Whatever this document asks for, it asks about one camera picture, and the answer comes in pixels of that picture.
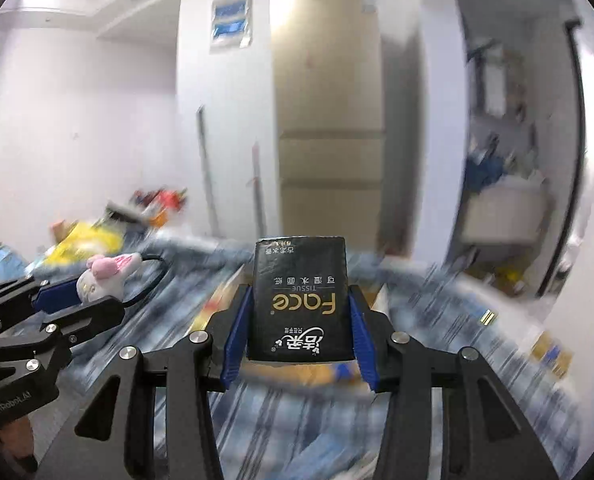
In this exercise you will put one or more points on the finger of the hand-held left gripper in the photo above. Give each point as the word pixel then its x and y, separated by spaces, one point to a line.
pixel 57 292
pixel 92 312

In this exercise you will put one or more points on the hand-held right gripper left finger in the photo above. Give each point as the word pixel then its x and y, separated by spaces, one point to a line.
pixel 237 340

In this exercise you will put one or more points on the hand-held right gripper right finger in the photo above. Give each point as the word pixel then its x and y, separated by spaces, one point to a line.
pixel 362 340

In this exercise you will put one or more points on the pink white plush toy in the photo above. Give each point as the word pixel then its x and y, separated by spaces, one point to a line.
pixel 102 275

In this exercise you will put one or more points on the cardboard box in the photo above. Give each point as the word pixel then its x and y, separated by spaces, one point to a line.
pixel 225 290

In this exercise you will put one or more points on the black tissue pack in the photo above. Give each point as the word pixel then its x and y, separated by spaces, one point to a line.
pixel 299 300

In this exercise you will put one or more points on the person's left hand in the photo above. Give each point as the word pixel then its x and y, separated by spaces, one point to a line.
pixel 17 435

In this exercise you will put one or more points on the yellow plastic bag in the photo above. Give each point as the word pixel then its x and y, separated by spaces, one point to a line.
pixel 82 245

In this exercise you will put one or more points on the blue plastic bag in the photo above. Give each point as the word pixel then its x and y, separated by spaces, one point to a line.
pixel 2 260

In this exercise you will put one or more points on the grey black bag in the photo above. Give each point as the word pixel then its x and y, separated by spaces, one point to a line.
pixel 124 212

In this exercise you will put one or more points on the blue plaid blanket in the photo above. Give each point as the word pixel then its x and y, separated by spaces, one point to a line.
pixel 302 435

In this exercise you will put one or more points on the red plastic bag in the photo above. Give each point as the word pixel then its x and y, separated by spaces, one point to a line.
pixel 162 202

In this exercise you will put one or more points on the short metal pole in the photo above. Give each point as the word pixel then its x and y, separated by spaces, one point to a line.
pixel 258 190

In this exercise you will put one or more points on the grey mop pole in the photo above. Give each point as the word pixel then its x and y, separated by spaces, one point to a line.
pixel 207 170

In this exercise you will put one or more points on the bathroom vanity cabinet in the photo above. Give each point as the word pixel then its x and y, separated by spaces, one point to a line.
pixel 502 215

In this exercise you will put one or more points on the blue clothes pile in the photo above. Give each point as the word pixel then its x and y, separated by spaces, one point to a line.
pixel 487 165

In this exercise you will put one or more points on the gold refrigerator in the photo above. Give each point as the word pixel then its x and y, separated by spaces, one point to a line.
pixel 327 110

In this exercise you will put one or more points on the mirror wall cabinet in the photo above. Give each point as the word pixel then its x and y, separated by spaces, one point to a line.
pixel 497 80

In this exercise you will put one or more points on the wall electrical panel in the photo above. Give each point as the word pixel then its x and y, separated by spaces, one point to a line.
pixel 232 20

